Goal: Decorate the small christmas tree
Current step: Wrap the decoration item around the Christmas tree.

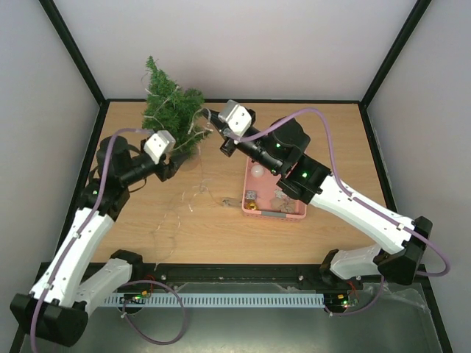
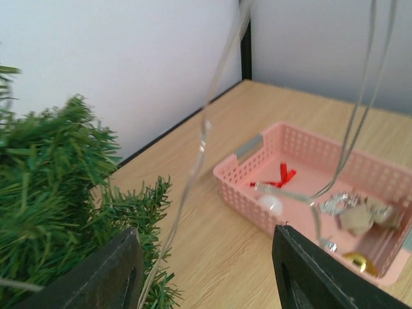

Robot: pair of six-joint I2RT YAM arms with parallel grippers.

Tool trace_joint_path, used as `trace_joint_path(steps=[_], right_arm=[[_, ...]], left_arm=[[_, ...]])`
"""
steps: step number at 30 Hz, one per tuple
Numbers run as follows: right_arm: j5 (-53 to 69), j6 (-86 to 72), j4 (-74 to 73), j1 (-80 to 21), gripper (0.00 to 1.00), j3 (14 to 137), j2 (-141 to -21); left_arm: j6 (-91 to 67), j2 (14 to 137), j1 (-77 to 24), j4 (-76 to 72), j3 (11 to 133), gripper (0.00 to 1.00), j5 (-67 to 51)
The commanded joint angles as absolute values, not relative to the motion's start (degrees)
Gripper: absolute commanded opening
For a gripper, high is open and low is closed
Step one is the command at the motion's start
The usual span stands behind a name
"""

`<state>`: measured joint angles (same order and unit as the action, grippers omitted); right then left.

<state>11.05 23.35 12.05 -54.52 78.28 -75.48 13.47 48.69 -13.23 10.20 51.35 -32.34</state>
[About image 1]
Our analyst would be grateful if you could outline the clear wire fairy lights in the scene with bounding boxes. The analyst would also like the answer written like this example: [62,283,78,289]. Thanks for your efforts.
[141,71,231,271]

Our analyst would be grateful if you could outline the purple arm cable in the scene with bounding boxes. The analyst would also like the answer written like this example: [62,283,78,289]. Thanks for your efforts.
[29,128,154,353]
[231,107,451,277]

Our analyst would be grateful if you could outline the light blue cable duct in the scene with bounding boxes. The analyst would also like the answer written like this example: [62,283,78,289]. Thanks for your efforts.
[102,292,325,307]

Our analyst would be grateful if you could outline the pink perforated plastic basket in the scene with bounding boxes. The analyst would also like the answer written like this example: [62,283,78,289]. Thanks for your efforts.
[241,158,307,221]

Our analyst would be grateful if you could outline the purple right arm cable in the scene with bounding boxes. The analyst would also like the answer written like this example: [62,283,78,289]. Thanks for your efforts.
[231,107,451,277]

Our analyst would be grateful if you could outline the silver glitter gift ornament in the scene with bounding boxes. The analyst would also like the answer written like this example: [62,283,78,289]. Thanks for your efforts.
[244,190,257,200]

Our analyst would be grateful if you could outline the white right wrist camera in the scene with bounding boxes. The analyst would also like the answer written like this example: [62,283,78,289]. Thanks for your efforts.
[218,99,252,137]

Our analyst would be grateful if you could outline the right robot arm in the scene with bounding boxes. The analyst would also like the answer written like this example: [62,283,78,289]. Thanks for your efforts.
[203,100,433,288]

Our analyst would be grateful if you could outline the small green christmas tree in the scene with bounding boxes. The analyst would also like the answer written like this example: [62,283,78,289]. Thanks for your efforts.
[142,57,211,157]

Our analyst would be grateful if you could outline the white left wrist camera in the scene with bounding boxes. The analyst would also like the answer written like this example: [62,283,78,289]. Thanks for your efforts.
[144,130,176,165]

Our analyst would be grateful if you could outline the round wooden tree base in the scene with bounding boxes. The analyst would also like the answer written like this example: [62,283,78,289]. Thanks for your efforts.
[190,152,202,171]

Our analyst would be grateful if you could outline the black aluminium mounting rail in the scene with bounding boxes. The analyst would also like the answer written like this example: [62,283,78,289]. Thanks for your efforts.
[143,263,364,292]

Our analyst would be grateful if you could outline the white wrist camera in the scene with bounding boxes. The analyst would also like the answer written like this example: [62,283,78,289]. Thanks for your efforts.
[144,130,176,165]
[218,99,252,137]

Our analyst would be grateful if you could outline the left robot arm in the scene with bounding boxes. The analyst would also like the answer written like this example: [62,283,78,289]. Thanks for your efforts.
[10,129,178,352]

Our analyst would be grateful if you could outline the black enclosure frame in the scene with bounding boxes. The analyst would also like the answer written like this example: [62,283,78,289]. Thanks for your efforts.
[10,0,454,353]

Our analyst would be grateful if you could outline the white ball ornament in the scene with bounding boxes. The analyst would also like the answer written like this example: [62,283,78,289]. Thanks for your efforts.
[250,164,265,178]

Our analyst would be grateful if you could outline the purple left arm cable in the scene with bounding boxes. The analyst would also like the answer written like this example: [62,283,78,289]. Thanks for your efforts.
[29,128,154,353]

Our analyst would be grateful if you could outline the clear plastic battery box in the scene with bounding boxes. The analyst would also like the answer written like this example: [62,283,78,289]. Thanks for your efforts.
[222,198,242,208]

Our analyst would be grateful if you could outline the silver star ornament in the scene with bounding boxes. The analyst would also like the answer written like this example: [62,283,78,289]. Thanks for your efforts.
[274,190,286,198]

